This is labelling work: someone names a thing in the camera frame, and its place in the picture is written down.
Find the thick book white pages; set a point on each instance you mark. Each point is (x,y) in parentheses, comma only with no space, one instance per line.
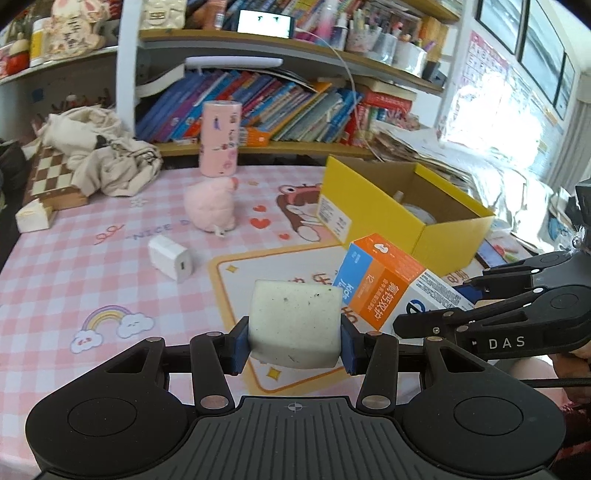
(159,83)

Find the orange white long carton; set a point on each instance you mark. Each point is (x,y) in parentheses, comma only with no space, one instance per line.
(254,137)

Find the small white paper box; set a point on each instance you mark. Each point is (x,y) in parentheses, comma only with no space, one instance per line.
(34,217)

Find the white cup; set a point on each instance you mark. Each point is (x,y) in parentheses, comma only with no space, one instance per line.
(408,60)

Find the wooden bookshelf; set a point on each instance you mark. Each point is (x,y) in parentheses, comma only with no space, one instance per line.
(300,148)

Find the yellow lidded jar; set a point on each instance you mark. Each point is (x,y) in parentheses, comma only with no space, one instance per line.
(40,44)

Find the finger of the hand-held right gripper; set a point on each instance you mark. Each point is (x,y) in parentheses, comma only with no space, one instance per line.
(467,291)
(429,323)

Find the patterned pen holder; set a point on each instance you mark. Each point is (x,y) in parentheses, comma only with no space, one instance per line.
(364,39)

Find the clear tape roll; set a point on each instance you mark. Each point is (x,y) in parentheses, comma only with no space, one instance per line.
(418,214)

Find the cream canvas bag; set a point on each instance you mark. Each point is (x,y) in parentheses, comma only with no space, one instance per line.
(101,152)

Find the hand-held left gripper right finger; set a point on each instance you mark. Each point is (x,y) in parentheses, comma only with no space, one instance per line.
(349,347)

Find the wall poster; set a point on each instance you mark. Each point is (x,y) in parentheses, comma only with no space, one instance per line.
(480,64)

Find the yellow cardboard box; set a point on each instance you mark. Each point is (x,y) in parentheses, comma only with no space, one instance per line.
(443,240)

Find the white foam block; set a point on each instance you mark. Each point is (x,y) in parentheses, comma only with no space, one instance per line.
(295,323)

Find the shiny plastic sheet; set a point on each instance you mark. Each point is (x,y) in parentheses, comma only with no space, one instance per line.
(508,203)

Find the white charger adapter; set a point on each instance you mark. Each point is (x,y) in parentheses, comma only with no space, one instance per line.
(168,258)

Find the pile of papers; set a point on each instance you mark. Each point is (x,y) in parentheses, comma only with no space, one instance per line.
(415,152)

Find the red white round doll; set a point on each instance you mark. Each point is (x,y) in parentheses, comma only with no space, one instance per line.
(14,57)

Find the pink rabbit ornament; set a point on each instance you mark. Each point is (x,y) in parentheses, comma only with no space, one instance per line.
(76,27)

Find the pink printed cylinder container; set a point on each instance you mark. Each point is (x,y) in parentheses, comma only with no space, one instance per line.
(220,138)

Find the row of colourful books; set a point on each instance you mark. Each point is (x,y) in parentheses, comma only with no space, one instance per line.
(286,106)

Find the white desk lamp bar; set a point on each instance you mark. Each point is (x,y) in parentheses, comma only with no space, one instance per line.
(233,62)

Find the red clothing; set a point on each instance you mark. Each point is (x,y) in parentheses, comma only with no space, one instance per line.
(577,424)

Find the person's right hand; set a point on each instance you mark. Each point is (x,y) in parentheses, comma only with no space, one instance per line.
(575,369)

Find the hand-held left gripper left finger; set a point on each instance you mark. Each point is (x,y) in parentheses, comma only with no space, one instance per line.
(240,346)

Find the orange blue white carton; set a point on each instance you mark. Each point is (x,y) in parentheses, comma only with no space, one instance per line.
(388,290)

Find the black bag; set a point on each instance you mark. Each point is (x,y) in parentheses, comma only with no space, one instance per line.
(13,180)

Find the pink plush toy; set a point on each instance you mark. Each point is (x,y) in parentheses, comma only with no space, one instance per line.
(210,207)

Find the wooden chessboard box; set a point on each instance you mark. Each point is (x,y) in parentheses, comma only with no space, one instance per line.
(51,180)

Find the cream quilted purse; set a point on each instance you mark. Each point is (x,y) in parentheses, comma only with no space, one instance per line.
(164,14)

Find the smartphone with lit screen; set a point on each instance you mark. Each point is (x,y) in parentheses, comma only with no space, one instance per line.
(265,23)

